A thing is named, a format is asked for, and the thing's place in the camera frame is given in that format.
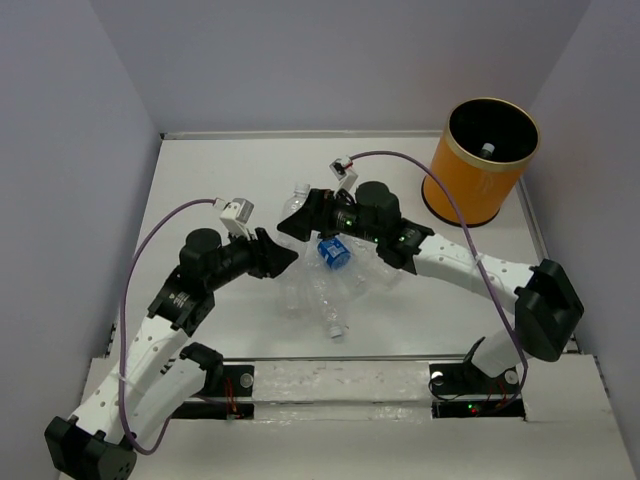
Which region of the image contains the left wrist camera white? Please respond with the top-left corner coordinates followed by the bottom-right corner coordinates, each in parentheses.
top-left (220, 198), bottom-right (254, 238)

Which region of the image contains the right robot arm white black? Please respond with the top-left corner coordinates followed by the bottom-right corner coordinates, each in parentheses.
top-left (277, 181), bottom-right (584, 392)

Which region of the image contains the clear bottle white cap centre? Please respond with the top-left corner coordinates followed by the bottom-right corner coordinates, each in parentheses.
top-left (303, 257), bottom-right (345, 342)

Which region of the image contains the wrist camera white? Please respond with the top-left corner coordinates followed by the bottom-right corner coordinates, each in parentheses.
top-left (329, 156), bottom-right (358, 192)
top-left (220, 198), bottom-right (254, 238)

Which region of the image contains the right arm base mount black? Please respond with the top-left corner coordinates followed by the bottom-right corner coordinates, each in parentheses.
top-left (427, 363), bottom-right (526, 420)

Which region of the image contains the purple cable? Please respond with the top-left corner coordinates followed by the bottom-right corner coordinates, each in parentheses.
top-left (349, 149), bottom-right (529, 416)
top-left (117, 198), bottom-right (224, 457)

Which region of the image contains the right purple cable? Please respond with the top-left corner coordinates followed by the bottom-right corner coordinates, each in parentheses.
top-left (349, 149), bottom-right (529, 416)

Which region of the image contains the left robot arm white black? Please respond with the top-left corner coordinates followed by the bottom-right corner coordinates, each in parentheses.
top-left (44, 228), bottom-right (298, 479)

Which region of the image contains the orange cylindrical bin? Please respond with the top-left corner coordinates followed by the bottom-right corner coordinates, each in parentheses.
top-left (422, 97), bottom-right (541, 228)

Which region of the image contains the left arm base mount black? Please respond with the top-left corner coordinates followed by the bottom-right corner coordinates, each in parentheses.
top-left (172, 364), bottom-right (255, 421)

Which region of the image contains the metal rail back edge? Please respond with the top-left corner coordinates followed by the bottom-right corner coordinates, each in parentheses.
top-left (160, 130), bottom-right (442, 141)

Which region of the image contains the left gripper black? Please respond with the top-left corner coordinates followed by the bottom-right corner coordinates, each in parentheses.
top-left (205, 224), bottom-right (298, 292)

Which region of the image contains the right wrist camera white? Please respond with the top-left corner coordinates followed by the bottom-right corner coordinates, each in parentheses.
top-left (329, 156), bottom-right (358, 192)

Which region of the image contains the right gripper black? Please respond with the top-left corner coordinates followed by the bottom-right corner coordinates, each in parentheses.
top-left (276, 189), bottom-right (382, 245)

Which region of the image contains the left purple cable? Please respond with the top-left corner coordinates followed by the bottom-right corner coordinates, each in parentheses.
top-left (117, 198), bottom-right (224, 457)

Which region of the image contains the blue label bottle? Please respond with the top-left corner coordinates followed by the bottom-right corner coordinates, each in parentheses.
top-left (317, 237), bottom-right (351, 271)

